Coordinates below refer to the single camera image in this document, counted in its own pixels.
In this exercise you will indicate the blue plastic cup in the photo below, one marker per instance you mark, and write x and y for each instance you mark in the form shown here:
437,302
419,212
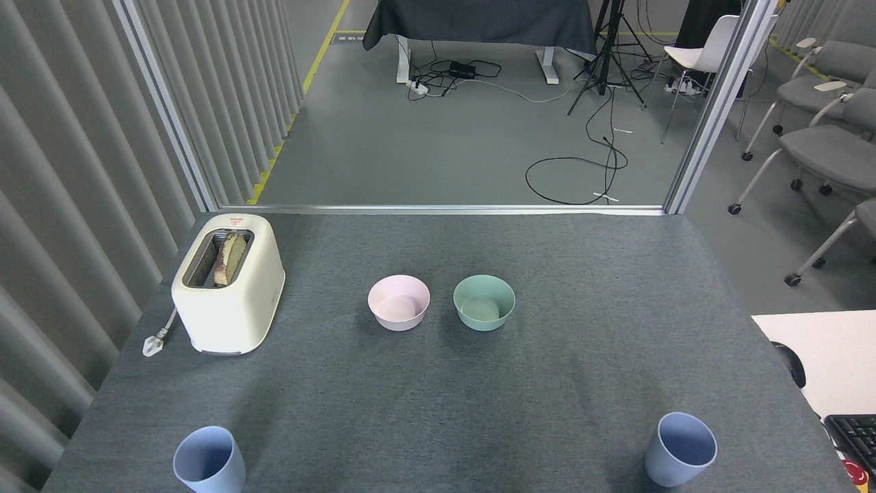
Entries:
667,465
205,472

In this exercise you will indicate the pink bowl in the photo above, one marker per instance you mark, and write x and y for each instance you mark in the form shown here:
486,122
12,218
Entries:
399,318

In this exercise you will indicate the green bowl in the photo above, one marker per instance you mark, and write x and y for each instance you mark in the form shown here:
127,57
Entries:
484,318

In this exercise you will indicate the white power strip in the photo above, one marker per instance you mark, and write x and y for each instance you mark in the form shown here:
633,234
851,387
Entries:
683,85
418,86

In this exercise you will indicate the black power adapter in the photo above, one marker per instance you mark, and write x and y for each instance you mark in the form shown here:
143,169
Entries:
462,70

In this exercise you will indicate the white table leg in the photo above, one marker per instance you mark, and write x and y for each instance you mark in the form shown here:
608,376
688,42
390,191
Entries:
403,61
547,68

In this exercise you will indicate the bread slice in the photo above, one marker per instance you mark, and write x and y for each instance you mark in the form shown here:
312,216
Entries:
229,260

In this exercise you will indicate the cream white toaster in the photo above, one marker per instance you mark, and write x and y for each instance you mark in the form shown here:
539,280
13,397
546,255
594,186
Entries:
229,315

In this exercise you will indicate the dark tablecloth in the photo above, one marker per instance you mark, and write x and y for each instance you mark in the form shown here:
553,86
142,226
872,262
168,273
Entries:
479,20

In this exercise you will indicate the black tripod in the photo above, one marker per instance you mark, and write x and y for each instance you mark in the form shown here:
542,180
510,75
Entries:
606,55

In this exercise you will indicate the white plastic chair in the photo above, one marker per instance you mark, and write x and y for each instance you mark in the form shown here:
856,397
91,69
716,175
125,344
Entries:
701,55

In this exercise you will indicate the black round object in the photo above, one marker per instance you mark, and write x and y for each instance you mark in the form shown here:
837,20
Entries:
795,366

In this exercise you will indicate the grey wheeled chair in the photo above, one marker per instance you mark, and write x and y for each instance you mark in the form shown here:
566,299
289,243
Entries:
835,65
864,216
821,150

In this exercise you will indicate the white desk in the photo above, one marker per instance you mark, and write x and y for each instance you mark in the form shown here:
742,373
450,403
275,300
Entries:
835,356

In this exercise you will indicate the black keyboard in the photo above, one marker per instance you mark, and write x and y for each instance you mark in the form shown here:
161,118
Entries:
855,435

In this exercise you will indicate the red round object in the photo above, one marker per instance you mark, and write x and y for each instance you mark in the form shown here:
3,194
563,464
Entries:
855,472

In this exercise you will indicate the silver frame rail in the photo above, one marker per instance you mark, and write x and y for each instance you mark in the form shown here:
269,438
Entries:
438,209

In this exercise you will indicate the silver frame post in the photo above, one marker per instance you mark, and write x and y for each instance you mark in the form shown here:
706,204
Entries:
718,109
168,109

